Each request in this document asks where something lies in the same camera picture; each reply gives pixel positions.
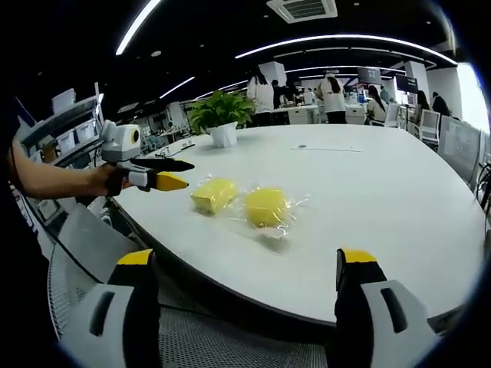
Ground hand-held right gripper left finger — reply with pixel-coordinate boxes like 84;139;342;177
61;248;160;368

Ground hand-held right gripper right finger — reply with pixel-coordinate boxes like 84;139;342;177
325;248;442;368

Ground rectangular yellow silicone block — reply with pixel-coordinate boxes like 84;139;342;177
189;174;241;218

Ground round yellow silicone block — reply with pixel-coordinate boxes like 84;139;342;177
239;186;311;241

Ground person's left hand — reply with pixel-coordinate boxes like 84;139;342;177
90;164;133;197

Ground metal storage shelf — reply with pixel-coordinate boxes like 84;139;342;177
15;87;105;174

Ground short ceiling light strip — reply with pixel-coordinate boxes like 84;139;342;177
158;76;196;100

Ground green plant in white pot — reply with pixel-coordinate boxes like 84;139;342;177
186;90;257;150

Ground long ceiling light strip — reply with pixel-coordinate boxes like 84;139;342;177
234;34;458;65
114;0;163;57

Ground light grey office chair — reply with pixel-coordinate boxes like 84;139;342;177
437;114;483;185

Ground white office chair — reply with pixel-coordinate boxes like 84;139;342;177
419;108;442;143

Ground ceiling air conditioner vent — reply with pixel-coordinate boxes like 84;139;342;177
265;0;339;25

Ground hanging dark display screen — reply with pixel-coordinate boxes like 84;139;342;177
356;66;383;84
394;74;420;94

